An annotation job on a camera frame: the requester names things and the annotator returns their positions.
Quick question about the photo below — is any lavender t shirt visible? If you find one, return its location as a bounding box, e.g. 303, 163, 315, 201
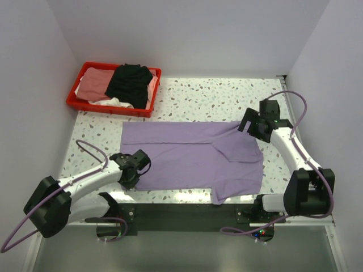
120, 121, 263, 205

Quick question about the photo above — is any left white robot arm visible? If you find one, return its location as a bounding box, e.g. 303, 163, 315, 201
24, 150, 151, 238

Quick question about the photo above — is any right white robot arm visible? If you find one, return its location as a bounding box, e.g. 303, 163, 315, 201
238, 99, 335, 218

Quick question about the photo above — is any white cream t shirt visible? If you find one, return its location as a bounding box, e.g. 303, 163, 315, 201
88, 97, 134, 109

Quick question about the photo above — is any light pink t shirt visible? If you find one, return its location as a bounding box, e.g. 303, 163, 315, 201
145, 75, 158, 110

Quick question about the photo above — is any black t shirt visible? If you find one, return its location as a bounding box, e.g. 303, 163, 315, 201
105, 64, 153, 109

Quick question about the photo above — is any red plastic tray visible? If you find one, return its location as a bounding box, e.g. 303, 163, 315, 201
66, 62, 162, 118

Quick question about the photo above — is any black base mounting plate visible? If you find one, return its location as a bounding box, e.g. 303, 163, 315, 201
96, 202, 275, 237

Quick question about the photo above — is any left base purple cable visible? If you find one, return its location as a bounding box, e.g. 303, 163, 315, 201
85, 216, 130, 241

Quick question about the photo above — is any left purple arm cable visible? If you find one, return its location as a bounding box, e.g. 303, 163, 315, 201
0, 139, 110, 253

